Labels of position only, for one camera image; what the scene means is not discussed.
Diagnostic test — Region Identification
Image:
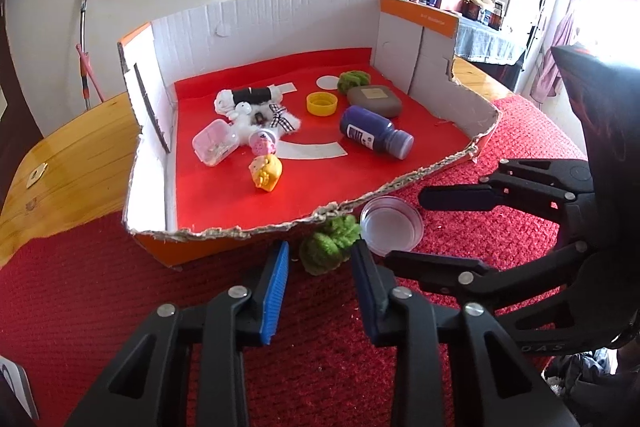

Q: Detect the small white table tag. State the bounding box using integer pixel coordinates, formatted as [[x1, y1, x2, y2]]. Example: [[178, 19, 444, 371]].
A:
[[25, 163, 49, 188]]

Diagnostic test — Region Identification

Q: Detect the blue table cloth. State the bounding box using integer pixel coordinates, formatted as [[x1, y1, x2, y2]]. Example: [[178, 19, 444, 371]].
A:
[[452, 14, 526, 68]]

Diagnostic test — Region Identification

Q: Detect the purple bottle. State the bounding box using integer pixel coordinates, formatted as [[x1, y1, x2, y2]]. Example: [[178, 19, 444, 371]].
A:
[[339, 105, 416, 160]]

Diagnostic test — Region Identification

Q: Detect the pink curtain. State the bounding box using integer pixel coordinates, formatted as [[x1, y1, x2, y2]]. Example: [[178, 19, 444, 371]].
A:
[[535, 0, 631, 95]]

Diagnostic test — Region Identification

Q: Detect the small pink toy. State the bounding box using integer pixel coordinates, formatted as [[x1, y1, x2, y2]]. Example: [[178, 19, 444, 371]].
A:
[[248, 130, 278, 156]]

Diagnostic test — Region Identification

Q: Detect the small clear plastic box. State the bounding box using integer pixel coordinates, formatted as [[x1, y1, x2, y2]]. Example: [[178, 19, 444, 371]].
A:
[[192, 118, 241, 166]]

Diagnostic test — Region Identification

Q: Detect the white fluffy black-banded roll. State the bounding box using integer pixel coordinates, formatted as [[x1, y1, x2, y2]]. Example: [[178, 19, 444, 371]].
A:
[[215, 86, 283, 112]]

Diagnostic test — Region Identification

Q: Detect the red knit mat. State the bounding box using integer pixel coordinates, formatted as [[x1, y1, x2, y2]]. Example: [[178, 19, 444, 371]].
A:
[[0, 94, 601, 427]]

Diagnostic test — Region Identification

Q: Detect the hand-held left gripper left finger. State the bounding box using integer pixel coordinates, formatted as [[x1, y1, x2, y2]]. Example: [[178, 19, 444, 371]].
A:
[[65, 240, 291, 427]]

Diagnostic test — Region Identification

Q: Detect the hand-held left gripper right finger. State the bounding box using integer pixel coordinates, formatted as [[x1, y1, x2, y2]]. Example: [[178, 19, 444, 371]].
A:
[[350, 239, 581, 427]]

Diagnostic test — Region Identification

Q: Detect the person's grey clothing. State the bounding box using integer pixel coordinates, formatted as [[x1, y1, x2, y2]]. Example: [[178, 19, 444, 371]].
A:
[[542, 349, 626, 400]]

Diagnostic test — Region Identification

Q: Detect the white square device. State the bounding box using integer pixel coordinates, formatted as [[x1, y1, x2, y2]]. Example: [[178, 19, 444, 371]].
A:
[[0, 354, 40, 423]]

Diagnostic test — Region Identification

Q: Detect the yellow toy figure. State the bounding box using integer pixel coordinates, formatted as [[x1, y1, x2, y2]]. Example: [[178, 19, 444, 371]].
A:
[[250, 153, 284, 194]]

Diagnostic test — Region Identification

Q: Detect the orange cardboard box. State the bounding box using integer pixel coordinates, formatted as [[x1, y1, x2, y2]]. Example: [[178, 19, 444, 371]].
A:
[[116, 0, 502, 270]]

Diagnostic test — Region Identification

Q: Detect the silver pole orange cap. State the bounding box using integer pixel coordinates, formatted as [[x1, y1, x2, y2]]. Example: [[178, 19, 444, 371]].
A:
[[77, 0, 93, 110]]

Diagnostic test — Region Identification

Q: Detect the green scrunchie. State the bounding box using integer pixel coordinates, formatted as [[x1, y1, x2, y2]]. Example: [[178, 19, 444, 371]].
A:
[[337, 71, 371, 95], [299, 214, 362, 277]]

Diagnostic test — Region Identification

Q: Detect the bright window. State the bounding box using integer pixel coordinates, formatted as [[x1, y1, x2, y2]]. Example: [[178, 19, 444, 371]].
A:
[[575, 0, 640, 68]]

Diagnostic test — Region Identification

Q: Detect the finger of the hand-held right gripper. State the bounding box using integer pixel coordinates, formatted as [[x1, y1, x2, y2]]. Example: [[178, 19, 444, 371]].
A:
[[418, 158, 598, 225], [384, 241, 591, 315]]

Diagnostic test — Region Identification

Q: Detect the white fluffy plush toy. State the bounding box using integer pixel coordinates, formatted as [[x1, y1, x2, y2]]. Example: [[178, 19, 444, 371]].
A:
[[227, 102, 305, 148]]

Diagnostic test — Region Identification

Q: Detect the pink stick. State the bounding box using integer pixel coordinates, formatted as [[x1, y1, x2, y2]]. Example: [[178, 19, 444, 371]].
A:
[[75, 44, 106, 104]]

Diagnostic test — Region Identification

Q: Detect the yellow lid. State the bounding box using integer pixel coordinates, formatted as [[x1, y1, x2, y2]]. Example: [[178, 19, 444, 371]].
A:
[[306, 92, 339, 116]]

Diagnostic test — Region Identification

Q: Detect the clear round lid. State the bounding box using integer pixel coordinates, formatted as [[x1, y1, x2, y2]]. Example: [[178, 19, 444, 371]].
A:
[[359, 195, 425, 257]]

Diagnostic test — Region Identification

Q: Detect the grey rounded case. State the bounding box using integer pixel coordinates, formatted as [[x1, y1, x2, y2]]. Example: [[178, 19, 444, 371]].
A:
[[346, 85, 403, 118]]

